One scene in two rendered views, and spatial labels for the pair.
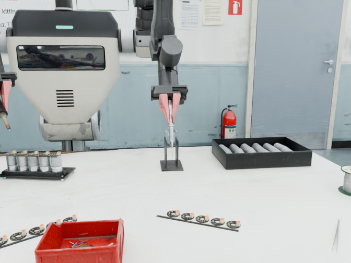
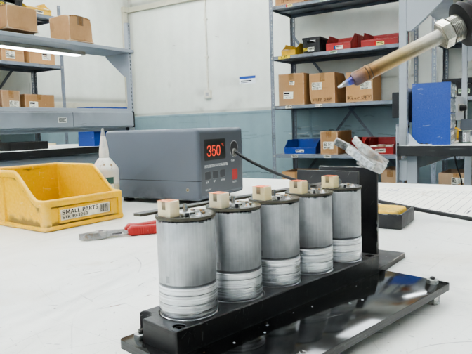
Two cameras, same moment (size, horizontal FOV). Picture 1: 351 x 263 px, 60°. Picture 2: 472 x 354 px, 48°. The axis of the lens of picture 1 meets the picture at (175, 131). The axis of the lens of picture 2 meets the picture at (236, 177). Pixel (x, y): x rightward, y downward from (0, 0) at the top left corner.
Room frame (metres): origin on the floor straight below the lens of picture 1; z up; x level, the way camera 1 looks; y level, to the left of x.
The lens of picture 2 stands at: (0.86, 0.14, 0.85)
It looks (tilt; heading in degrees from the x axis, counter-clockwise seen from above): 6 degrees down; 130
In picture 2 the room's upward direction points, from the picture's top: 2 degrees counter-clockwise
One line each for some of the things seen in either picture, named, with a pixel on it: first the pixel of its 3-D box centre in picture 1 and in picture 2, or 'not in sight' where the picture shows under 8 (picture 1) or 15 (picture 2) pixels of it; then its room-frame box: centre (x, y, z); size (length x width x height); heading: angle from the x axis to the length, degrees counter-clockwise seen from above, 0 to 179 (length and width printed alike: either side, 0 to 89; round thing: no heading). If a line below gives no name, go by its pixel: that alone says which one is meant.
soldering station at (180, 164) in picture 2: not in sight; (176, 164); (0.33, 0.64, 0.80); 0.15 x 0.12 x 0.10; 11
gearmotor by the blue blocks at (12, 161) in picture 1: (12, 162); (339, 228); (0.71, 0.40, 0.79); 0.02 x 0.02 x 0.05
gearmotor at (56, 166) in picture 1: (56, 164); (187, 271); (0.70, 0.29, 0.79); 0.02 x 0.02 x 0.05
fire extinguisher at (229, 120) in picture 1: (229, 129); not in sight; (3.30, -0.60, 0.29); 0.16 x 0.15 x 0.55; 97
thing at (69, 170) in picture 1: (39, 172); (305, 317); (0.72, 0.34, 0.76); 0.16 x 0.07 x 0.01; 85
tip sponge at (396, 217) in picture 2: not in sight; (369, 213); (0.63, 0.61, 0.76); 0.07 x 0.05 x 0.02; 10
